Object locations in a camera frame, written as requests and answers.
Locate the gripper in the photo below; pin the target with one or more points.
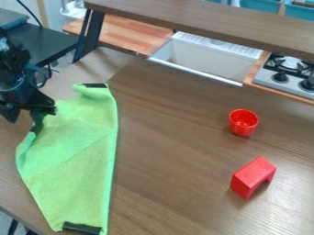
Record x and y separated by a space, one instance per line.
22 95

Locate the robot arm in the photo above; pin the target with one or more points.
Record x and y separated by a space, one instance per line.
12 59

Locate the green cloth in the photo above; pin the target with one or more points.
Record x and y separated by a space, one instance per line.
71 153

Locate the black desk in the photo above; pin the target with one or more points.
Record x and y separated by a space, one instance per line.
39 41

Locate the toy sink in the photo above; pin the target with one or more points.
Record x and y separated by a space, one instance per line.
212 58

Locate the wooden shelf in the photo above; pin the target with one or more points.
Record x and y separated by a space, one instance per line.
212 23

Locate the red cup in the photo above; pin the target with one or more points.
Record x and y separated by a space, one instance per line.
243 123

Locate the red arch block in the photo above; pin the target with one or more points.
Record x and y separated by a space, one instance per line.
249 177

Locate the blue bin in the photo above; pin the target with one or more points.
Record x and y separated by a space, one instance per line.
261 4
300 10

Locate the toy stove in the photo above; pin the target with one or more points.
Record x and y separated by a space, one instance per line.
288 76

